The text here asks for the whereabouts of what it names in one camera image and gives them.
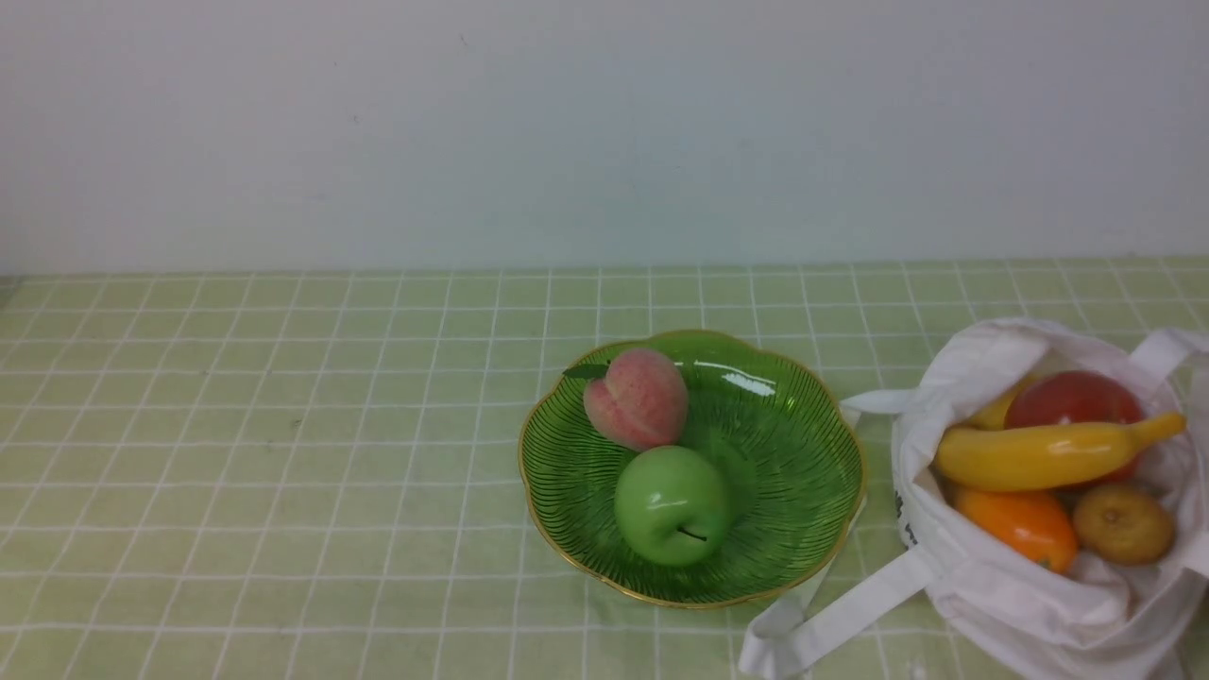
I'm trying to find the orange fruit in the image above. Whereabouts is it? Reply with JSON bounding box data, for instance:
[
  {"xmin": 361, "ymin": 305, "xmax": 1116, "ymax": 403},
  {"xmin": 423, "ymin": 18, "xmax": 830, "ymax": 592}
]
[{"xmin": 951, "ymin": 486, "xmax": 1081, "ymax": 575}]

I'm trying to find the yellow banana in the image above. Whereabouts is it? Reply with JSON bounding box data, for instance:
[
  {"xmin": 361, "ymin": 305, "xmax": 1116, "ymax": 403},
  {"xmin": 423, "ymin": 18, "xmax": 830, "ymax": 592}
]
[{"xmin": 932, "ymin": 413, "xmax": 1186, "ymax": 492}]

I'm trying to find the brown round fruit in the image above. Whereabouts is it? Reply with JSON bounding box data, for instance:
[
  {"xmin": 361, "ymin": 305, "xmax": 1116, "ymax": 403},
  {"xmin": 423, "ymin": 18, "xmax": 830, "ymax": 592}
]
[{"xmin": 1072, "ymin": 484, "xmax": 1176, "ymax": 567}]

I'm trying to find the green glass fruit bowl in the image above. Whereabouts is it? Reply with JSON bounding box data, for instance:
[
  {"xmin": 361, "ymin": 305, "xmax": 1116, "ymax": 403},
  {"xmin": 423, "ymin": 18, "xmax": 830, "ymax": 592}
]
[{"xmin": 519, "ymin": 329, "xmax": 867, "ymax": 607}]

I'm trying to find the yellow fruit behind apple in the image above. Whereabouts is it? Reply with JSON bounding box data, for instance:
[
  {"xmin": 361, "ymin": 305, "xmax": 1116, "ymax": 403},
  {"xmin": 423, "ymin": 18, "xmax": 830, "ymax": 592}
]
[{"xmin": 962, "ymin": 373, "xmax": 1040, "ymax": 431}]

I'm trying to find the green apple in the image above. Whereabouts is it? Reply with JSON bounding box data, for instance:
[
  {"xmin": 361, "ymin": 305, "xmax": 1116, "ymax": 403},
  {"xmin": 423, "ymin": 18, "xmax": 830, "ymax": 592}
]
[{"xmin": 614, "ymin": 445, "xmax": 737, "ymax": 567}]

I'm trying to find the pink peach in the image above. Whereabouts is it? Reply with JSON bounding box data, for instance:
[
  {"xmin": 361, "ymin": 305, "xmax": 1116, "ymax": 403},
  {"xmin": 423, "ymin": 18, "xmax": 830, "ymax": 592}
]
[{"xmin": 563, "ymin": 346, "xmax": 690, "ymax": 453}]

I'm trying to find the red apple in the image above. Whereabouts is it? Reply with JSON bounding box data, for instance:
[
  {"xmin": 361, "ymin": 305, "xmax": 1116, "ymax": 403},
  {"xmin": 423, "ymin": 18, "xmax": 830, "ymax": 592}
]
[{"xmin": 1003, "ymin": 370, "xmax": 1145, "ymax": 430}]

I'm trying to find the white cloth bag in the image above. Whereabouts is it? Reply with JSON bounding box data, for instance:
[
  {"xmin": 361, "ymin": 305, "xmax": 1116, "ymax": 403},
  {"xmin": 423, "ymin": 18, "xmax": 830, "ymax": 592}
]
[{"xmin": 737, "ymin": 318, "xmax": 1207, "ymax": 679}]

